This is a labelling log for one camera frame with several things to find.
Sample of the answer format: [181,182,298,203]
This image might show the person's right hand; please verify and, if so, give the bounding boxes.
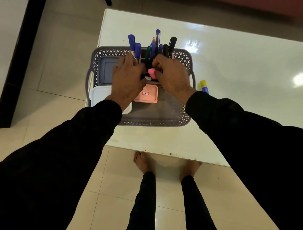
[151,54,198,106]

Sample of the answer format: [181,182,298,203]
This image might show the person's left hand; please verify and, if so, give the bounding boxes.
[105,53,148,112]

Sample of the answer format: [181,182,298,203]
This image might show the blue-grey square box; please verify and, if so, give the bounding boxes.
[97,56,121,86]

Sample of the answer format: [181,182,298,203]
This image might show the pink divided organizer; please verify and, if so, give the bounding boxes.
[129,52,177,86]

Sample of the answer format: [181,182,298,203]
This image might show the teal box with white lid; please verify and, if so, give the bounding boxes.
[91,85,133,115]

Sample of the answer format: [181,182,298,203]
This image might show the yellow-capped blue glue stick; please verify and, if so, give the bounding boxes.
[199,80,210,95]

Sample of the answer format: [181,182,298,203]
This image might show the small pink lidded box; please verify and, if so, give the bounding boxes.
[133,84,158,104]

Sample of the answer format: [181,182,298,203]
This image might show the blue-capped white marker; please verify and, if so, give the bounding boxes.
[128,34,136,57]
[134,42,142,63]

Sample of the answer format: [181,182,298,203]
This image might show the grey perforated plastic basket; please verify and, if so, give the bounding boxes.
[85,46,196,127]

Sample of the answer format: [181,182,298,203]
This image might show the person's right forearm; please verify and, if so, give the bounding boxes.
[185,91,303,230]

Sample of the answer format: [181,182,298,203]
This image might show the person's left forearm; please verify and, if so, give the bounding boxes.
[0,99,123,230]

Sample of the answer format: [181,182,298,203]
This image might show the person's left leg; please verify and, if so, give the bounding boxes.
[127,151,157,230]

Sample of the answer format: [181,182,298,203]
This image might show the person's leg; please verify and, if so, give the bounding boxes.
[127,151,157,230]
[179,161,217,230]

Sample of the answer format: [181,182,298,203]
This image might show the person's right leg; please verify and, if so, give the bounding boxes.
[179,161,217,230]

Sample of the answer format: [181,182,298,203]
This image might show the white table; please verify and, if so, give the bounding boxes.
[97,9,303,167]

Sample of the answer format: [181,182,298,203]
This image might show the red fabric sofa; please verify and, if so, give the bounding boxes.
[105,0,303,21]

